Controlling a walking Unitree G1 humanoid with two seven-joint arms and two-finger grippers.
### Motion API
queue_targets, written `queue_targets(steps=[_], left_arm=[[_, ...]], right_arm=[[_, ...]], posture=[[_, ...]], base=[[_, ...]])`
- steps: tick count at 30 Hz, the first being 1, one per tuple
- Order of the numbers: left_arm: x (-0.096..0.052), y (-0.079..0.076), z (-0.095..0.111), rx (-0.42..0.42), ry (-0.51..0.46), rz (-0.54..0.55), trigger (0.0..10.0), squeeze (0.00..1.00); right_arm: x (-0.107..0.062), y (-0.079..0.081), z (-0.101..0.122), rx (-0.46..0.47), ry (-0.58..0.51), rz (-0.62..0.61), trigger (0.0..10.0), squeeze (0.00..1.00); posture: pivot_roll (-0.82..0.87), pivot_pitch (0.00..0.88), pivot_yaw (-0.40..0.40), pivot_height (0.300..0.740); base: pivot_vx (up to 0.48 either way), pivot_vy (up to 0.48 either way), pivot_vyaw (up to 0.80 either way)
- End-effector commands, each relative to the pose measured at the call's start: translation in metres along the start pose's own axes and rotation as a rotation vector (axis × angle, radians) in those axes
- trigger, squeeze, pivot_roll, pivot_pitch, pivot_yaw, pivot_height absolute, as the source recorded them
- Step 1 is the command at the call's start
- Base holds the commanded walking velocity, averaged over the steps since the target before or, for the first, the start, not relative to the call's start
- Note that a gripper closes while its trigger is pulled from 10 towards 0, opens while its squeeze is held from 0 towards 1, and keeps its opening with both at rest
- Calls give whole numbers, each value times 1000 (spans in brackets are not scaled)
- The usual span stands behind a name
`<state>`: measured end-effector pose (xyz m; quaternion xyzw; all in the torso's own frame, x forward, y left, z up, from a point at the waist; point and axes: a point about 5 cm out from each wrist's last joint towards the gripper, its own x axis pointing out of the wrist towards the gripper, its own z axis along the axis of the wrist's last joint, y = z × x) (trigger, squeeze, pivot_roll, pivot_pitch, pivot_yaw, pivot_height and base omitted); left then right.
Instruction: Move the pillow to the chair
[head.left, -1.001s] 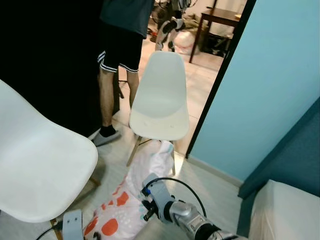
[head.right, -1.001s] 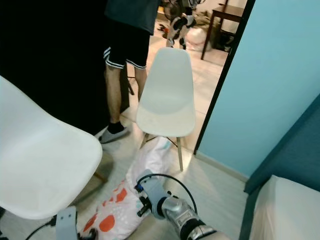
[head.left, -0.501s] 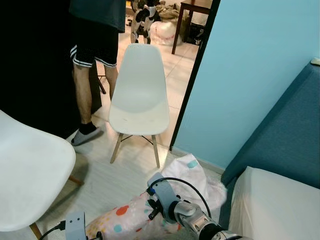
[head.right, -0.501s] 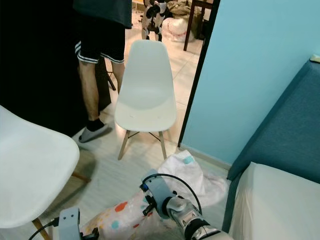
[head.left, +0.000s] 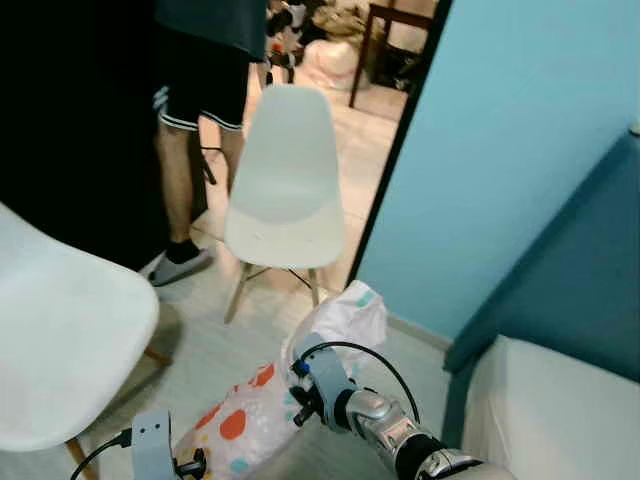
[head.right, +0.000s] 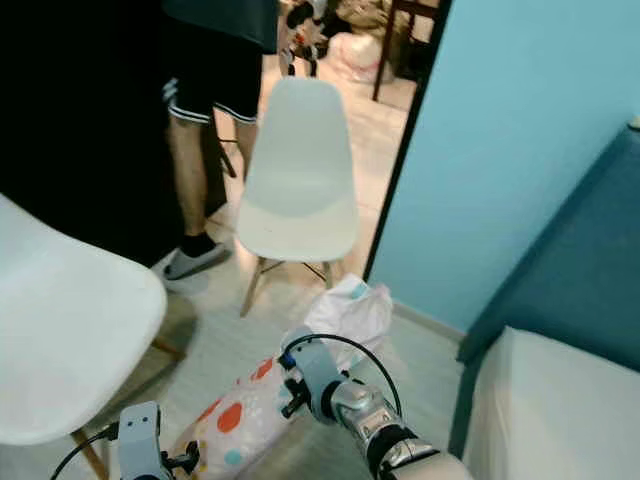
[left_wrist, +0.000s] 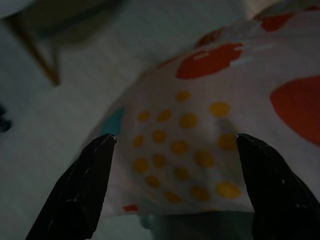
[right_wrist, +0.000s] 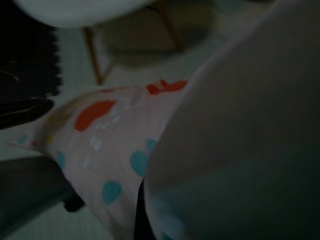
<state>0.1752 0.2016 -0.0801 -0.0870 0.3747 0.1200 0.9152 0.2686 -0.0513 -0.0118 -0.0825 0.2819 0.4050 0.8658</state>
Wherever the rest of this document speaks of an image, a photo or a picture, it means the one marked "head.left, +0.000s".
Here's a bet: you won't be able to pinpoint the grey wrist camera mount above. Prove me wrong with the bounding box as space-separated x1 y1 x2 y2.
130 408 179 480
300 340 353 403

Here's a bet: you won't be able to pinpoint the black door frame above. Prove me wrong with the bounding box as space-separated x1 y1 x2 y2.
345 0 453 286

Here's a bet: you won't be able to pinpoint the pink pillow with coloured spots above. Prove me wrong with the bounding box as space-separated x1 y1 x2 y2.
172 280 391 480

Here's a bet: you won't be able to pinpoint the white plastic chair wooden legs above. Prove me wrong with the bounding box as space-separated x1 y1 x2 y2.
0 200 173 480
222 84 347 324

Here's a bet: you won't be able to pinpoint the black cabinet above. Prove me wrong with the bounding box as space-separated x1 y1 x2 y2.
0 0 206 271

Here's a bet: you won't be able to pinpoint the dark wooden chair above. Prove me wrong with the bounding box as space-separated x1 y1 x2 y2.
348 0 441 109

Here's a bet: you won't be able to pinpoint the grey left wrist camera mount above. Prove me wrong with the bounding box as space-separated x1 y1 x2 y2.
130 408 179 480

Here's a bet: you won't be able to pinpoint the white plastic bag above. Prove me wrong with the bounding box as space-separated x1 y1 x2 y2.
300 38 363 93

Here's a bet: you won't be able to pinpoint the black white red machine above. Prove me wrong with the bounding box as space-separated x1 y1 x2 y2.
262 0 309 86

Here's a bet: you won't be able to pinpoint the person in dark shirt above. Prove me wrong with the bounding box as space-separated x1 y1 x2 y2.
145 0 271 289

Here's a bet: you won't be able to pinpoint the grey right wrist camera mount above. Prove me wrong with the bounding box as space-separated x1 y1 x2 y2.
300 340 353 403

